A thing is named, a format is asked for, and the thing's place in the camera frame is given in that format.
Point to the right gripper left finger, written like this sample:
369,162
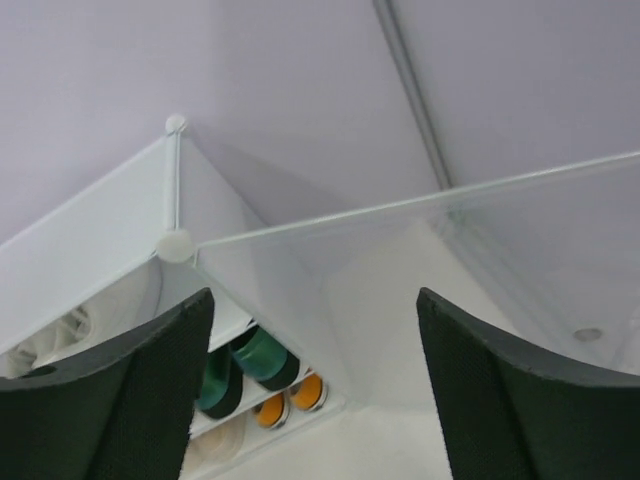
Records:
119,410

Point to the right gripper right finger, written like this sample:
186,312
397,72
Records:
510,409

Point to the green heeled shoe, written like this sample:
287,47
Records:
222,386
264,359

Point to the white sneaker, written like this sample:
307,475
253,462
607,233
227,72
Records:
122,306

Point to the orange canvas sneaker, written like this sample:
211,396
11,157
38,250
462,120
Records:
310,394
272,413

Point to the white plastic shoe cabinet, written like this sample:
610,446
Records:
162,205

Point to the translucent cabinet door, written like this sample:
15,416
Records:
552,257

